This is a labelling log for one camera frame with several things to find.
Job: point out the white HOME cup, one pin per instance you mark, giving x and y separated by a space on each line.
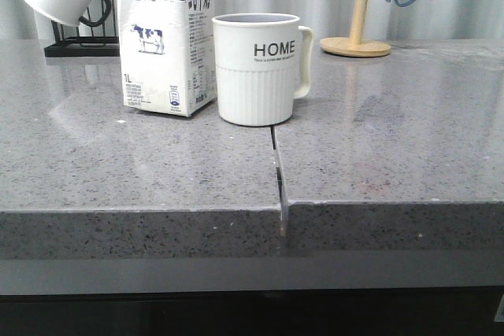
262 66

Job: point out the white blue milk carton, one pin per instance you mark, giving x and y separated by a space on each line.
167 54

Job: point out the wooden mug tree stand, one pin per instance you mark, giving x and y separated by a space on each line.
354 45

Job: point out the black wire mug rack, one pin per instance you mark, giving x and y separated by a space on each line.
83 41

